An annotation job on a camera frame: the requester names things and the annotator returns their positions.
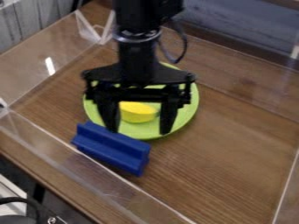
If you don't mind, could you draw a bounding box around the clear acrylic enclosure wall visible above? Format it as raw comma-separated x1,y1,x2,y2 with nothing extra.
0,15,299,224

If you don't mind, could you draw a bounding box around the green plate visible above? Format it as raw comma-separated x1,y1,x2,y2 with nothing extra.
83,63,200,140

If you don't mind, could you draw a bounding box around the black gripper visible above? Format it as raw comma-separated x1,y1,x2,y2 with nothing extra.
82,39,195,135

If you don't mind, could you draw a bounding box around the clear acrylic corner bracket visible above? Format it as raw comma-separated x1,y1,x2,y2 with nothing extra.
75,10,116,46

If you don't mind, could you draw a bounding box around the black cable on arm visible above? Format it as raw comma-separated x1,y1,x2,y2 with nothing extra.
156,18,190,65

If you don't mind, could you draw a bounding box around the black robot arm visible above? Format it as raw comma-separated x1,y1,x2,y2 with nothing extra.
82,0,195,135

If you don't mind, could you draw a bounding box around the black device with screw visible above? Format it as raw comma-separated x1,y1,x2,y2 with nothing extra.
27,200,75,224

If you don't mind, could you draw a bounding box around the black cable lower left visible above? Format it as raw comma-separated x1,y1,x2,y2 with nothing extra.
0,197,40,224

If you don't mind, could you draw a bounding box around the blue plastic block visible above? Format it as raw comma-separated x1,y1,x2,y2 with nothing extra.
71,122,151,176

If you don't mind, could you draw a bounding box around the yellow toy banana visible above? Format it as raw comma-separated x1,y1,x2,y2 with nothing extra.
120,101,158,123

